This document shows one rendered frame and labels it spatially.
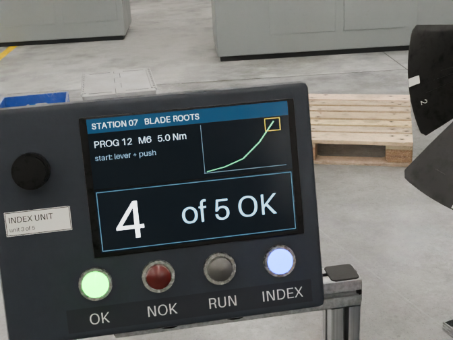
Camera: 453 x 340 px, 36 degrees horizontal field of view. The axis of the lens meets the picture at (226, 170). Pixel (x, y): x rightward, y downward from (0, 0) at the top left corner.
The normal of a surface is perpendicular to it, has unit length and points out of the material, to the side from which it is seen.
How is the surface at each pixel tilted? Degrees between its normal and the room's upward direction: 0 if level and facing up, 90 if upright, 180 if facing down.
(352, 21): 90
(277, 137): 75
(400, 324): 0
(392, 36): 90
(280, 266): 79
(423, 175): 54
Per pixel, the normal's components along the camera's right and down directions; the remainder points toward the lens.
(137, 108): 0.15, 0.09
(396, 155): -0.23, 0.32
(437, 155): -0.57, -0.33
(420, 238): -0.05, -0.93
